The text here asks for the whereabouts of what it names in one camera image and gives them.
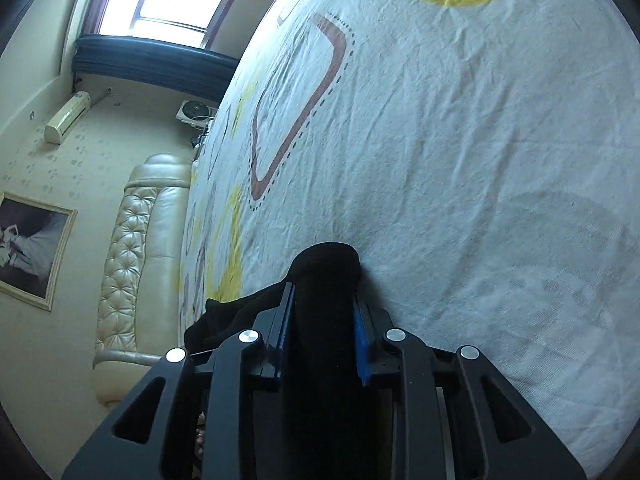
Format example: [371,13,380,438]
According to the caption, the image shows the cream tufted leather headboard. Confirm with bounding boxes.
[92,154,192,408]

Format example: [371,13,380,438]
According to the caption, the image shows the dark blue left curtain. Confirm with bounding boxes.
[72,34,239,103]

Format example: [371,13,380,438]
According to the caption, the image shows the white wall air conditioner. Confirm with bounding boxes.
[44,91,91,145]

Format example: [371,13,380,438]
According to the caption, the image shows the black pants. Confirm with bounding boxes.
[184,243,390,479]

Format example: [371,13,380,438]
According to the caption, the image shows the small white fan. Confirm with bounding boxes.
[176,100,217,130]

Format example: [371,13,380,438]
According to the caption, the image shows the framed wall picture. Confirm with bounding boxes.
[1,192,77,312]

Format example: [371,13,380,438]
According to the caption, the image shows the patterned white bed sheet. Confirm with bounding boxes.
[179,0,639,478]

